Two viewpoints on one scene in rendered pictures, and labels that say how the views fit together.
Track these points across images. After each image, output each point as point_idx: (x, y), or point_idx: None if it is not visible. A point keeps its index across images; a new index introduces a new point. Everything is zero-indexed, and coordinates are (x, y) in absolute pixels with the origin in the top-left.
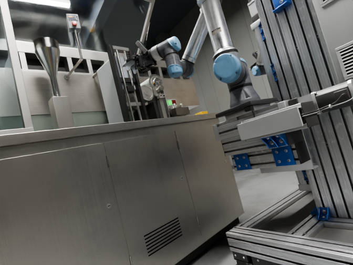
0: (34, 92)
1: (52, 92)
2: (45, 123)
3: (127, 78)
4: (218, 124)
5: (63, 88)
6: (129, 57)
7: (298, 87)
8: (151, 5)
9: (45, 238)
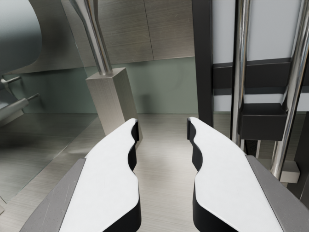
0: (112, 21)
1: (140, 17)
2: (133, 77)
3: (273, 65)
4: None
5: (159, 2)
6: (29, 224)
7: None
8: None
9: None
